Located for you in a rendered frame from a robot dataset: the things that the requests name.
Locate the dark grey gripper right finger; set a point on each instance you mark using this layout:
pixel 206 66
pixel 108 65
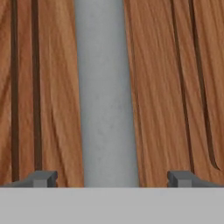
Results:
pixel 182 178

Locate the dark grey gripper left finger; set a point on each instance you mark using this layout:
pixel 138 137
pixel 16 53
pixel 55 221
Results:
pixel 40 178

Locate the wooden cabinet door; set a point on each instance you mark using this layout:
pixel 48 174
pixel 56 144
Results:
pixel 163 87
pixel 58 87

